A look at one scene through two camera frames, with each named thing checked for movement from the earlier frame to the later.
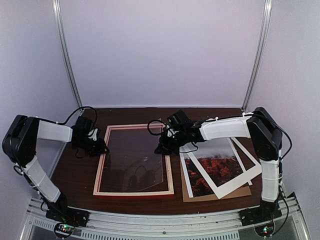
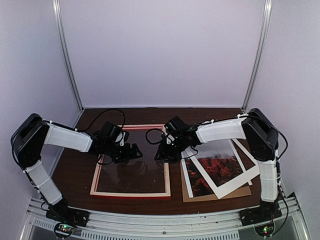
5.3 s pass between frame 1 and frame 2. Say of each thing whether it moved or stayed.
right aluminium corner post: stayed
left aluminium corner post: stayed
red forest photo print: stayed
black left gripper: moved
